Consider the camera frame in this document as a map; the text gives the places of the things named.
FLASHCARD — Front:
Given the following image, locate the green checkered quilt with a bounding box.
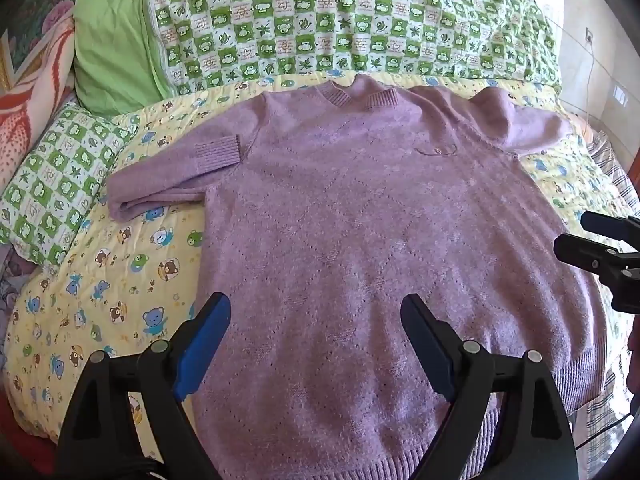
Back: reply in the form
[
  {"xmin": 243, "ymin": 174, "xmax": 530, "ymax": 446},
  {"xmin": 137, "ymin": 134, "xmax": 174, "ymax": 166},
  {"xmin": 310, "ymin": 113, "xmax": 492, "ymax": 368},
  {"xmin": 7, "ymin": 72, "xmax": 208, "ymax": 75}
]
[{"xmin": 74, "ymin": 0, "xmax": 563, "ymax": 111}]

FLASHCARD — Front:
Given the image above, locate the thin white cable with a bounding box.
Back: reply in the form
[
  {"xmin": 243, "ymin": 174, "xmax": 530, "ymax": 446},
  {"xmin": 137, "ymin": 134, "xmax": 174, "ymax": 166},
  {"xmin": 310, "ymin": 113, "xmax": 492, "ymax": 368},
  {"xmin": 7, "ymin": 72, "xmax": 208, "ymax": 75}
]
[{"xmin": 579, "ymin": 40, "xmax": 597, "ymax": 137}]

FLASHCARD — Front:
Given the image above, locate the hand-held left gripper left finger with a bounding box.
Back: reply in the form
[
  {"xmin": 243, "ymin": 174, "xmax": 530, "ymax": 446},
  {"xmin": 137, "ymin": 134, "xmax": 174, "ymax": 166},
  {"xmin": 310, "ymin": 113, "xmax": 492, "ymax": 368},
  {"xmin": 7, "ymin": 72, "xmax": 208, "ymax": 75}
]
[{"xmin": 55, "ymin": 292, "xmax": 232, "ymax": 480}]

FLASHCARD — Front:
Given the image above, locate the yellow cartoon bear bedsheet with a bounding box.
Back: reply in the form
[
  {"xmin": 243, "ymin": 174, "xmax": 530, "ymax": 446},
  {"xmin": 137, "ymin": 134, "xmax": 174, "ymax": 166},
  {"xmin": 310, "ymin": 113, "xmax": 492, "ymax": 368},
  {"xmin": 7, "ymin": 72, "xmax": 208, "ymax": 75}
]
[{"xmin": 2, "ymin": 72, "xmax": 626, "ymax": 466}]

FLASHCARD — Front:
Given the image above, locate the grey plaid bedsheet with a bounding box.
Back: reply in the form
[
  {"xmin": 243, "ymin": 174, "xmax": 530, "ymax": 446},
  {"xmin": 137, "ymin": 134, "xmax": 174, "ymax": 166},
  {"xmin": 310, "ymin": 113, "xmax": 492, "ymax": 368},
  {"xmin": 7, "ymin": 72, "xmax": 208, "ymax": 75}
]
[{"xmin": 565, "ymin": 130, "xmax": 640, "ymax": 461}]

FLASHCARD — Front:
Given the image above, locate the purple knit sweater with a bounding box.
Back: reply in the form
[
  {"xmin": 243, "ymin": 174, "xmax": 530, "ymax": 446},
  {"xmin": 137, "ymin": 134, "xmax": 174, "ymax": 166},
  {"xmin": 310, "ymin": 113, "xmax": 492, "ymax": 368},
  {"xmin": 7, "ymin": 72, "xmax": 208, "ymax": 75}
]
[{"xmin": 107, "ymin": 74, "xmax": 608, "ymax": 480}]

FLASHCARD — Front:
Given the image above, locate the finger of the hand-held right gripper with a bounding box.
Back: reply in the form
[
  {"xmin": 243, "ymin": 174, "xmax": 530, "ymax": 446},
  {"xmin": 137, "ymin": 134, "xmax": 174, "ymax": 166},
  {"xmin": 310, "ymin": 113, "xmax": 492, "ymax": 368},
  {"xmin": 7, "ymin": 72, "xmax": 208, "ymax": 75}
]
[
  {"xmin": 553, "ymin": 233, "xmax": 640, "ymax": 314},
  {"xmin": 581, "ymin": 211, "xmax": 640, "ymax": 244}
]

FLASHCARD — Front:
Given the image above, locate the red floral blanket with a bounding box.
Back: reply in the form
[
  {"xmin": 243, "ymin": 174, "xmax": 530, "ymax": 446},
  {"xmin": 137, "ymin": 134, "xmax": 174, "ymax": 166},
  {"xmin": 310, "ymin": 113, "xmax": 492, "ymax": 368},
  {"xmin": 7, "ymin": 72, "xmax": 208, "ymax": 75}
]
[{"xmin": 0, "ymin": 15, "xmax": 77, "ymax": 196}]

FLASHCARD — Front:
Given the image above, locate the green checkered pillow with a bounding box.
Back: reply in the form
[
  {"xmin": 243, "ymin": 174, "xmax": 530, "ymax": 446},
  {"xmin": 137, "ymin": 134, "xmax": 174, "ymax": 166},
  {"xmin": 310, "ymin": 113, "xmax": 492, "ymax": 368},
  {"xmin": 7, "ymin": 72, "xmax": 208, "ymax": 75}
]
[{"xmin": 0, "ymin": 102, "xmax": 137, "ymax": 267}]

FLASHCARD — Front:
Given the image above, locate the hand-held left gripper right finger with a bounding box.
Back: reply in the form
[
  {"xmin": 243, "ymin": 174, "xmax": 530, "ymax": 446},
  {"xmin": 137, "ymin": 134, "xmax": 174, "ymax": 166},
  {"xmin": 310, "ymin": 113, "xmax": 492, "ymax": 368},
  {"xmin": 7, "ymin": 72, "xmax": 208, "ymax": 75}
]
[{"xmin": 401, "ymin": 293, "xmax": 577, "ymax": 480}]

